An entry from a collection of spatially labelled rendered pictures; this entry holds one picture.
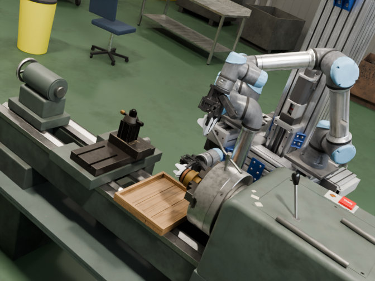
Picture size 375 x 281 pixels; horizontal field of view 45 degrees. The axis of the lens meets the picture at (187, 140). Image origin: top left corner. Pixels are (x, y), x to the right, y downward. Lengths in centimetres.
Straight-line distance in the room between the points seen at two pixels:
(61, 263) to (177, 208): 109
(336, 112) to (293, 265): 78
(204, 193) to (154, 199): 40
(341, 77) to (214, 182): 70
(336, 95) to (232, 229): 78
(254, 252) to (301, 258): 18
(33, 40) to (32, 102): 336
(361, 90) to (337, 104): 611
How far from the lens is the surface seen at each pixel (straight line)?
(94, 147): 228
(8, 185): 266
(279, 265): 168
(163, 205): 215
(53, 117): 259
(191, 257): 196
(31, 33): 589
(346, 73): 202
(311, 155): 238
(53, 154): 228
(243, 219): 167
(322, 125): 233
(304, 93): 247
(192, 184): 195
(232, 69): 184
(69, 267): 300
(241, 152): 221
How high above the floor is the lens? 213
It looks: 27 degrees down
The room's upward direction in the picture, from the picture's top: 18 degrees clockwise
